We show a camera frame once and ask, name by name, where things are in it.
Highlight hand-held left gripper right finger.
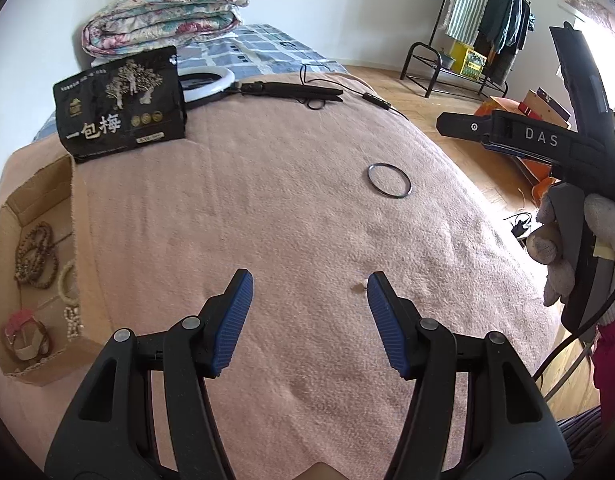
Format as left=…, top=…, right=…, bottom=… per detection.
left=366, top=271, right=561, bottom=480

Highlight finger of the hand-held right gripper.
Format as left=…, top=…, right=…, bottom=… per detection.
left=549, top=22, right=615, bottom=133
left=436, top=111, right=495, bottom=137

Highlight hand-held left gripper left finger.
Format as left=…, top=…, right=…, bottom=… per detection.
left=44, top=268, right=254, bottom=480

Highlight thin black bangle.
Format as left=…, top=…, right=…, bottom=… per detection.
left=367, top=162, right=412, bottom=198

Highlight cardboard box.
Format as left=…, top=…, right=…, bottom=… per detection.
left=0, top=154, right=105, bottom=387

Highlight cream pearl bracelet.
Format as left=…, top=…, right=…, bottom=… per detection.
left=62, top=305, right=84, bottom=341

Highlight white bead bracelet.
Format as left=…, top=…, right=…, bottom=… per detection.
left=57, top=260, right=78, bottom=303

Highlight brown wooden bead bracelet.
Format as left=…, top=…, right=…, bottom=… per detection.
left=13, top=221, right=59, bottom=288

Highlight brown strap wristwatch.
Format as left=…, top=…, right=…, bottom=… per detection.
left=2, top=317, right=52, bottom=361

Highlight person's right forearm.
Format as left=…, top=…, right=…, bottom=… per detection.
left=592, top=322, right=615, bottom=413

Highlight person's right hand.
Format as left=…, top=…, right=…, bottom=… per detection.
left=525, top=187, right=615, bottom=306

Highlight stacked flat boxes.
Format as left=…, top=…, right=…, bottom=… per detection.
left=517, top=87, right=573, bottom=128

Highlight yellow box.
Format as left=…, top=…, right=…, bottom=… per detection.
left=447, top=41, right=488, bottom=80

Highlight black metal clothes rack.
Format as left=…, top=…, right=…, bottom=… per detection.
left=400, top=0, right=525, bottom=98

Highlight black power adapter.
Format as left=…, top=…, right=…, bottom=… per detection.
left=505, top=212, right=533, bottom=236

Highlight dark hanging clothes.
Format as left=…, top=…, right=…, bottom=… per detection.
left=475, top=0, right=537, bottom=83

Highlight striped hanging towel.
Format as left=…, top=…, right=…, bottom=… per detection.
left=445, top=0, right=493, bottom=46

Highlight black folded tripod stand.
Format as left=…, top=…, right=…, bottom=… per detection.
left=232, top=81, right=344, bottom=103

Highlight blue checked bedsheet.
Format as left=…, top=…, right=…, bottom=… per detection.
left=33, top=23, right=349, bottom=143

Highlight black snack bag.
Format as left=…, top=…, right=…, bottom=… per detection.
left=53, top=45, right=188, bottom=163

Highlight folded floral quilt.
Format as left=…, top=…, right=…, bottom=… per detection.
left=82, top=0, right=249, bottom=58

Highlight wall poster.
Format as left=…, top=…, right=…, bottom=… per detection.
left=560, top=0, right=615, bottom=36

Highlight black ring light cable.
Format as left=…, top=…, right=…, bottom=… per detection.
left=300, top=64, right=411, bottom=120

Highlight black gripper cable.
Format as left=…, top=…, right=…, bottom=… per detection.
left=532, top=280, right=615, bottom=386

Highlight white ring light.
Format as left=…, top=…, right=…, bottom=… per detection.
left=178, top=65, right=236, bottom=107

